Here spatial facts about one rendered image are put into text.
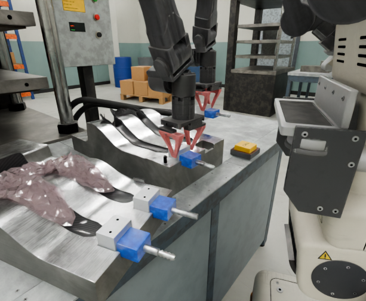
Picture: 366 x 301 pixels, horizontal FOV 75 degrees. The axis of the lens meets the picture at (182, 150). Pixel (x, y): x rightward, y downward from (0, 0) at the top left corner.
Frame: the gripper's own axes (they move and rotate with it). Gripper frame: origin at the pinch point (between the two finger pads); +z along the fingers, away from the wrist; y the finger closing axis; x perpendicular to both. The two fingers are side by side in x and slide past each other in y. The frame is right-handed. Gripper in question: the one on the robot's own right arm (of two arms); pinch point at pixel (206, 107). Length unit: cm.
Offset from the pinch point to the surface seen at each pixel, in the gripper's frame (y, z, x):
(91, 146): 35.9, 9.9, -22.8
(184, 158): 31.3, 5.5, 14.7
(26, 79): 36, -10, -67
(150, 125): 17.9, 4.8, -12.2
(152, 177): 36.0, 11.6, 7.4
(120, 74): -390, 47, -584
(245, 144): -1.9, 11.9, 15.7
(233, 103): -344, 76, -172
